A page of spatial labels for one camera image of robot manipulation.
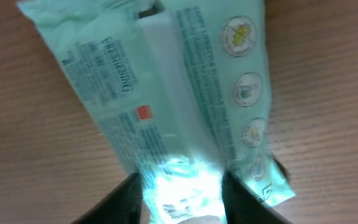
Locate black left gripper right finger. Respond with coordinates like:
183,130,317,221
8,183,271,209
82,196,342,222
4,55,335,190
222,171,292,224

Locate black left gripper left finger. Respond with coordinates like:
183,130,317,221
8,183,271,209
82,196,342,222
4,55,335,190
71,172,142,224

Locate mint green wipes pack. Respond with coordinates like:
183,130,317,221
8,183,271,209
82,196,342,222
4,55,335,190
17,0,295,223

